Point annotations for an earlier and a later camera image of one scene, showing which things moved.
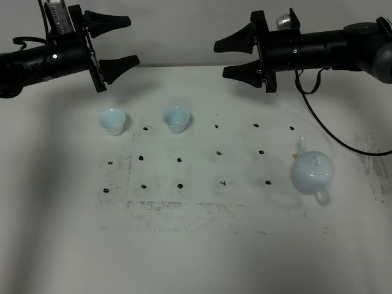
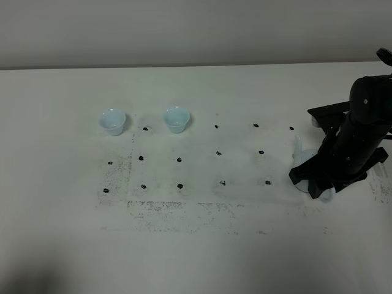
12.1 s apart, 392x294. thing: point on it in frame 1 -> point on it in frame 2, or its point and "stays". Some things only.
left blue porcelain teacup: (113, 120) stays
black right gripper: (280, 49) -> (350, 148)
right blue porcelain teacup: (176, 118) stays
